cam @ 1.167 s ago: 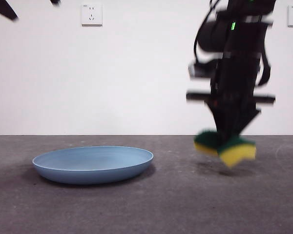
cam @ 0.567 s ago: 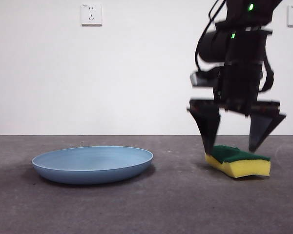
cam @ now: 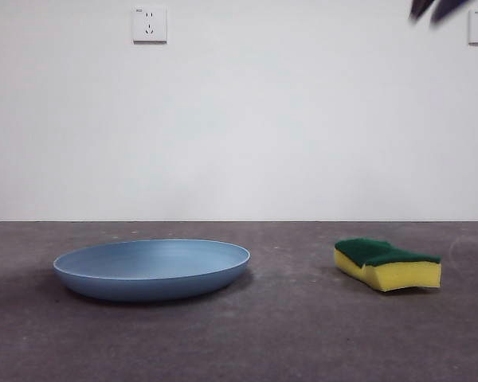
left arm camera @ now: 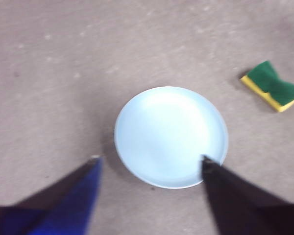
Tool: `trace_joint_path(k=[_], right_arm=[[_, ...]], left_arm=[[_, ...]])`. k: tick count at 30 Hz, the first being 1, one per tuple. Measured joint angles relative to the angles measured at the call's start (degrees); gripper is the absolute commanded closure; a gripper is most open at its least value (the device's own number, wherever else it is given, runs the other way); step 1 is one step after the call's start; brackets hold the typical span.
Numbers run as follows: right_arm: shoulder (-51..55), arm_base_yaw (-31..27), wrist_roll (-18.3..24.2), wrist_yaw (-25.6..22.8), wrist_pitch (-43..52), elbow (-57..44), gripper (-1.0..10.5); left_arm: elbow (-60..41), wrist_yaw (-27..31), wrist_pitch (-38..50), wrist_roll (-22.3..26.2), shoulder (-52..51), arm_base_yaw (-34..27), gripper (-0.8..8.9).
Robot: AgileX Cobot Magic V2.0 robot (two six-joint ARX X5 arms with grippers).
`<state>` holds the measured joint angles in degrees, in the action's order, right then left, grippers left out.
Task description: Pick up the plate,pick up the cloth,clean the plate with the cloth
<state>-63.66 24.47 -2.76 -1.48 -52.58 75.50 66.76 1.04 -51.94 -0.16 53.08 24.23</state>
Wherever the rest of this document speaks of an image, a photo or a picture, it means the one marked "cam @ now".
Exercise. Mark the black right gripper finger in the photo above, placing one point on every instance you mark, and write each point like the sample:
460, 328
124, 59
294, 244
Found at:
442, 8
419, 8

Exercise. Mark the yellow sponge with green pad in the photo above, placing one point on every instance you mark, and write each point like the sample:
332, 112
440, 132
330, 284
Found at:
402, 276

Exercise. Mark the blue round plate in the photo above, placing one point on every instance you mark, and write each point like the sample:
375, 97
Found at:
151, 264

